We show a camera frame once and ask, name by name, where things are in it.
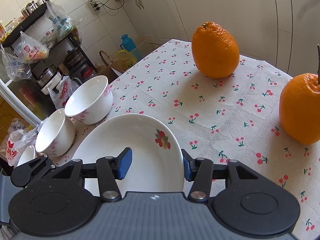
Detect white bowl pink flowers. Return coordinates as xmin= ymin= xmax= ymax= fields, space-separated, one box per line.
xmin=65 ymin=75 xmax=113 ymax=125

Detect white kitchen cabinets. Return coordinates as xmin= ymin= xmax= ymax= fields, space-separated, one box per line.
xmin=118 ymin=0 xmax=319 ymax=76

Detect cherry print tablecloth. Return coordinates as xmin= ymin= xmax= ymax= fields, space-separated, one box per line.
xmin=108 ymin=40 xmax=319 ymax=239

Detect red white plastic bag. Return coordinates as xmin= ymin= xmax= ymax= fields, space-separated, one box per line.
xmin=47 ymin=76 xmax=79 ymax=109

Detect red lid jar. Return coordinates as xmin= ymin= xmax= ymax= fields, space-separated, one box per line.
xmin=80 ymin=66 xmax=97 ymax=82

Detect wicker basket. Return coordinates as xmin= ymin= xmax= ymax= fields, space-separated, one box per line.
xmin=99 ymin=50 xmax=114 ymax=67

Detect clear hanging plastic bag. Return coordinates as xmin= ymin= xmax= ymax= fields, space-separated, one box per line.
xmin=1 ymin=45 xmax=32 ymax=82

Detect yellow plastic bag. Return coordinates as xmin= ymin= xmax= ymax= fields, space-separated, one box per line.
xmin=114 ymin=50 xmax=137 ymax=73

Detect bumpy orange fruit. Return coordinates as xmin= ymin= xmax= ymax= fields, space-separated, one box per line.
xmin=191 ymin=22 xmax=240 ymax=79

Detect orange with stem leaf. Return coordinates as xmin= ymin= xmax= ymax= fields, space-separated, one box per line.
xmin=279 ymin=44 xmax=320 ymax=146

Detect black metal shelf rack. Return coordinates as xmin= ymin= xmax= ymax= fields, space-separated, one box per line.
xmin=1 ymin=1 xmax=95 ymax=93

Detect hanging snack plastic bag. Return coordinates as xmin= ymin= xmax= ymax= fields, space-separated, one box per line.
xmin=14 ymin=31 xmax=49 ymax=64

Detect blue thermos jug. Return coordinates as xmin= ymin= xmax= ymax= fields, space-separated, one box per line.
xmin=120 ymin=34 xmax=136 ymax=52

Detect hanging blue print bag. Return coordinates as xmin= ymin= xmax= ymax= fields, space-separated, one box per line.
xmin=45 ymin=1 xmax=73 ymax=41

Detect white power strip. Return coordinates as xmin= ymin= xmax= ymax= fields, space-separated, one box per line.
xmin=87 ymin=0 xmax=100 ymax=13

